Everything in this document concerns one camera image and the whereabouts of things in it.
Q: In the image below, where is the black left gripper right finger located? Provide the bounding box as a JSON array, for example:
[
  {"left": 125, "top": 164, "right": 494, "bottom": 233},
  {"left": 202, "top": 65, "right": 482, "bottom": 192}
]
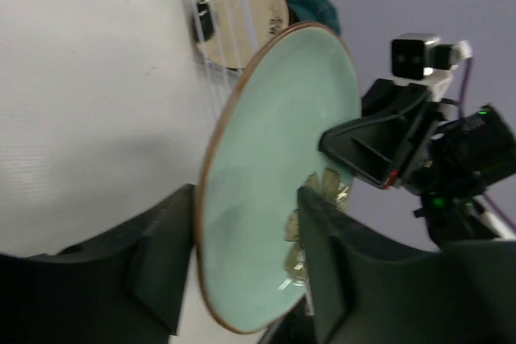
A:
[{"left": 298, "top": 187, "right": 515, "bottom": 343}]

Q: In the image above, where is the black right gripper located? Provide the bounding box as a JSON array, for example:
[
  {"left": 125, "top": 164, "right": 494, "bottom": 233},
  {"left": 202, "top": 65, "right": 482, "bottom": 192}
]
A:
[{"left": 318, "top": 79, "right": 515, "bottom": 247}]

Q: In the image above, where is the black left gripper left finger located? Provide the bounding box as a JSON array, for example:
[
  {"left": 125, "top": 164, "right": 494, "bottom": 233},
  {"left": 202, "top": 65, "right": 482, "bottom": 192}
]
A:
[{"left": 1, "top": 184, "right": 194, "bottom": 343}]

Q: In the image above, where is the light green flower plate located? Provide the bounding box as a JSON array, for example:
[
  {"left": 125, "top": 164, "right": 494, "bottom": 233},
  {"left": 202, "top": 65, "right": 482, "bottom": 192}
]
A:
[{"left": 193, "top": 22, "right": 361, "bottom": 334}]

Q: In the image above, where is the teal scalloped plate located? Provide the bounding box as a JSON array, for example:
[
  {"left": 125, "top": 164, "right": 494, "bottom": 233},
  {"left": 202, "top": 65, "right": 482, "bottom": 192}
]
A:
[{"left": 286, "top": 0, "right": 341, "bottom": 35}]

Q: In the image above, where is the cream plate with black spot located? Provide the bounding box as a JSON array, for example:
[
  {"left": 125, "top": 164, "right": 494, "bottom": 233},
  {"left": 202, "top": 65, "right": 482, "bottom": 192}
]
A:
[{"left": 192, "top": 0, "right": 289, "bottom": 69}]

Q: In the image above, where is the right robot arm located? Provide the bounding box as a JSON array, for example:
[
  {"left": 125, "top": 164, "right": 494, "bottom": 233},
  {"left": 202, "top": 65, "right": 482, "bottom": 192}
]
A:
[{"left": 318, "top": 79, "right": 515, "bottom": 247}]

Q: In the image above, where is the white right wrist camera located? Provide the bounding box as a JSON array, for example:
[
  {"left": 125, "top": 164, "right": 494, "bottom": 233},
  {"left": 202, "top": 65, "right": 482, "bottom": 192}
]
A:
[{"left": 390, "top": 33, "right": 473, "bottom": 106}]

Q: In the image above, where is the clear wire dish rack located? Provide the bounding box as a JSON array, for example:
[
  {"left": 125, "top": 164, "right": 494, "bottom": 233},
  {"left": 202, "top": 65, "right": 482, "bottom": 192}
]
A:
[{"left": 189, "top": 0, "right": 289, "bottom": 76}]

